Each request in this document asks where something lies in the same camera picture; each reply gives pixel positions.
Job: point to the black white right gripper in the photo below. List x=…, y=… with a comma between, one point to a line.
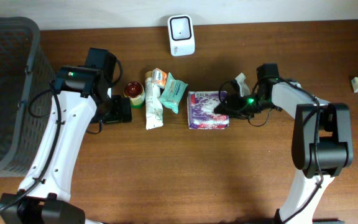
x=234, y=107

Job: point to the teal wipes packet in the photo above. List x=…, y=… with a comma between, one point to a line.
x=173, y=93

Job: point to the white barcode scanner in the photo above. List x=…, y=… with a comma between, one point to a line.
x=181, y=35

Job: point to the small orange box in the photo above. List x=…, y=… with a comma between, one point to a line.
x=159, y=78

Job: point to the green lid jar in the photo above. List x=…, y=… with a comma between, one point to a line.
x=135, y=92

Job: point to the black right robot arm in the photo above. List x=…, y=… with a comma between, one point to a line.
x=322, y=139

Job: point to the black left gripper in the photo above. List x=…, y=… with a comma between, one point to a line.
x=121, y=110

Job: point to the red purple tissue pack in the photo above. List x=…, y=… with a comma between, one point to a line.
x=200, y=108

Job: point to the white cream tube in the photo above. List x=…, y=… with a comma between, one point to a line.
x=153, y=106

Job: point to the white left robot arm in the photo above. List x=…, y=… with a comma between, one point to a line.
x=80, y=96

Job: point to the grey plastic mesh basket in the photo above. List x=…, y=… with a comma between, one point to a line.
x=24, y=72

